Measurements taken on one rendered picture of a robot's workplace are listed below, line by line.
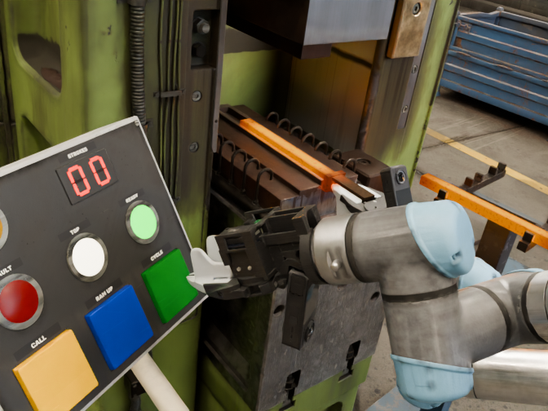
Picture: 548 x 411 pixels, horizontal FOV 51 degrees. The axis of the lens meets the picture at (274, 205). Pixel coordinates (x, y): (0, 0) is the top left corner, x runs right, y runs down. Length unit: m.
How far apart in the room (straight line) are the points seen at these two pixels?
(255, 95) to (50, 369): 1.07
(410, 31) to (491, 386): 0.78
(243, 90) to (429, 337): 1.09
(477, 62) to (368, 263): 4.55
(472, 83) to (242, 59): 3.77
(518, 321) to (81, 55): 0.71
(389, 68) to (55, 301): 0.93
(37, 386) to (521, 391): 0.61
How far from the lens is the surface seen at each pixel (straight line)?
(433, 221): 0.56
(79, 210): 0.72
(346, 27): 1.03
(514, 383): 0.89
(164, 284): 0.79
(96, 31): 0.94
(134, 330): 0.75
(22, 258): 0.67
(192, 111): 1.07
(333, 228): 0.60
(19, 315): 0.66
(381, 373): 2.20
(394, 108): 1.43
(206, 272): 0.72
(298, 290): 0.66
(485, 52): 5.07
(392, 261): 0.57
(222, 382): 1.45
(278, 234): 0.64
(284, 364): 1.29
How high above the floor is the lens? 1.50
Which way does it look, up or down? 30 degrees down
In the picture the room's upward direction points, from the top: 8 degrees clockwise
